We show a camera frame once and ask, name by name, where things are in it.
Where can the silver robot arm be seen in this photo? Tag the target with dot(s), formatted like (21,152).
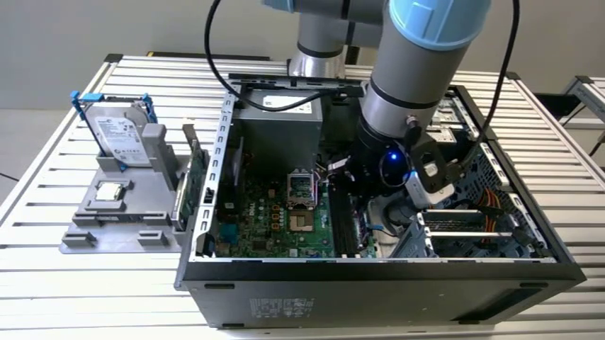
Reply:
(406,71)

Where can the black RAM slot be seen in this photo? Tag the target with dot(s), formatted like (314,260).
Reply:
(339,226)
(347,230)

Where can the grey power supply unit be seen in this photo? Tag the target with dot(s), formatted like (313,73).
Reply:
(279,141)

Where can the CPU socket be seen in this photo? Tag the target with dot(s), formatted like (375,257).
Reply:
(302,221)

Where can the metal disk bay cage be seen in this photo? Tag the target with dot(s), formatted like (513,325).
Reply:
(463,234)

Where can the green motherboard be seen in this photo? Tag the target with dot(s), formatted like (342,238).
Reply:
(264,233)

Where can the black open PC case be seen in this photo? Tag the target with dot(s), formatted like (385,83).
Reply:
(330,294)

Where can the green graphics card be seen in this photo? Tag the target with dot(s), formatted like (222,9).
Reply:
(192,177)

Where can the black table corner cap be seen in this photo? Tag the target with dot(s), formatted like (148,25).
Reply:
(512,76)
(114,58)

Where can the black panel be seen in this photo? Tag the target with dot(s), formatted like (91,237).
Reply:
(554,106)

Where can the grey parts rack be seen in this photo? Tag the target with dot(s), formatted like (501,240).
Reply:
(146,198)

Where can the metal slat side table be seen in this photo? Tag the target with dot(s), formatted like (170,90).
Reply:
(588,90)

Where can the hard disk in blue carrier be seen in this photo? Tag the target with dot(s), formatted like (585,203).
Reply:
(118,138)

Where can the silver CPU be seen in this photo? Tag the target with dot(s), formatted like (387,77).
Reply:
(110,193)

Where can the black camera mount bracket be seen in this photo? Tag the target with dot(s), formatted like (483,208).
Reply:
(418,156)

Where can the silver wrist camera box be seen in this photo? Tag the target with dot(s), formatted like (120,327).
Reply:
(437,195)

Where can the grey metal drive bay bracket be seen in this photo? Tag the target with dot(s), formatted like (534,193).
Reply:
(449,134)

